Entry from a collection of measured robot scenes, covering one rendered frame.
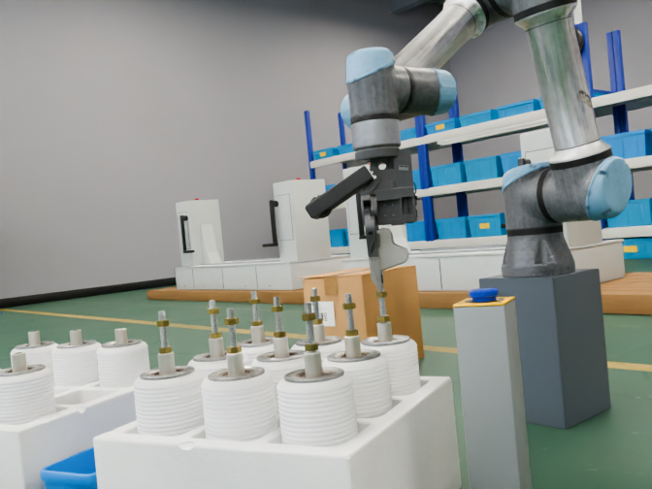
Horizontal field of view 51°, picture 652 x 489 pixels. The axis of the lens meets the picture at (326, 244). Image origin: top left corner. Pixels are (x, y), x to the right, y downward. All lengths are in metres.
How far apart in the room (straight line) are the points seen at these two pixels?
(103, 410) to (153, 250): 6.76
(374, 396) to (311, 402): 0.14
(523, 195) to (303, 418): 0.79
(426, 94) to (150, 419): 0.63
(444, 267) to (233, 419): 2.71
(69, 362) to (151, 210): 6.62
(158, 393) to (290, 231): 3.63
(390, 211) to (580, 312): 0.59
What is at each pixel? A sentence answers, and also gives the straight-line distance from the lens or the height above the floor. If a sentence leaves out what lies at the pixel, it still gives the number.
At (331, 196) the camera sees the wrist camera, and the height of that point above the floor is 0.48.
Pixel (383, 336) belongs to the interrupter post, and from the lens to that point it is 1.07.
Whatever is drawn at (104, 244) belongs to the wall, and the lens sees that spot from 7.75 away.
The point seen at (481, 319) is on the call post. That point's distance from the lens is 0.95.
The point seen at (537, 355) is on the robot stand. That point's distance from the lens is 1.46.
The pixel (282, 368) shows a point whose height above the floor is 0.24.
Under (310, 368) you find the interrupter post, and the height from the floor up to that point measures 0.26.
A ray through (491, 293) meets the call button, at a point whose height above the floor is 0.33.
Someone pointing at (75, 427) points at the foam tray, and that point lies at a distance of 1.22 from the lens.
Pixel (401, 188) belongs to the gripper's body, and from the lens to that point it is 1.03.
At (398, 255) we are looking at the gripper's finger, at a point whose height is 0.38.
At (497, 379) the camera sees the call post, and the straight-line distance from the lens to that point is 0.96.
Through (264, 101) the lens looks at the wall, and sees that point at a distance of 9.05.
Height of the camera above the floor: 0.43
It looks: 1 degrees down
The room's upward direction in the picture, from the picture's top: 5 degrees counter-clockwise
